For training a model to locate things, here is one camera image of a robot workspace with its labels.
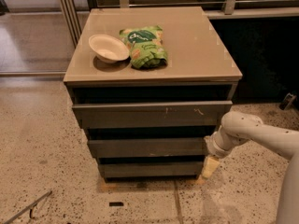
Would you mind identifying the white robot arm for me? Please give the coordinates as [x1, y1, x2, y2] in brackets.
[200, 111, 299, 224]

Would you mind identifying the grey drawer cabinet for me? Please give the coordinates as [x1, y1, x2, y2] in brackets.
[63, 6, 243, 183]

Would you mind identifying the grey top drawer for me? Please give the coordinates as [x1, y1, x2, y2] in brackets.
[73, 101, 232, 129]

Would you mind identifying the white paper bowl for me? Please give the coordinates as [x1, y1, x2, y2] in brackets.
[89, 35, 129, 63]

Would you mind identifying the small dark floor object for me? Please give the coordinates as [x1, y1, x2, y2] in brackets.
[279, 92, 297, 110]

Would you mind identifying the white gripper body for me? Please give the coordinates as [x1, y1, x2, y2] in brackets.
[204, 127, 237, 159]

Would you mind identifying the green chip bag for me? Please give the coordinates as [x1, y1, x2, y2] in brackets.
[120, 25, 168, 69]

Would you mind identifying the grey bottom drawer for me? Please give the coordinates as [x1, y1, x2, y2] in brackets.
[99, 161, 203, 179]

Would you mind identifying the grey middle drawer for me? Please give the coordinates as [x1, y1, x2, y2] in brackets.
[88, 138, 206, 158]

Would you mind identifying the grey drawer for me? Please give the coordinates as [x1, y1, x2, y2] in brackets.
[73, 101, 232, 129]
[88, 138, 206, 158]
[99, 161, 203, 179]

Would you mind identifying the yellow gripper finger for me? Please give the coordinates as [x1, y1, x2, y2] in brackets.
[201, 155, 220, 179]

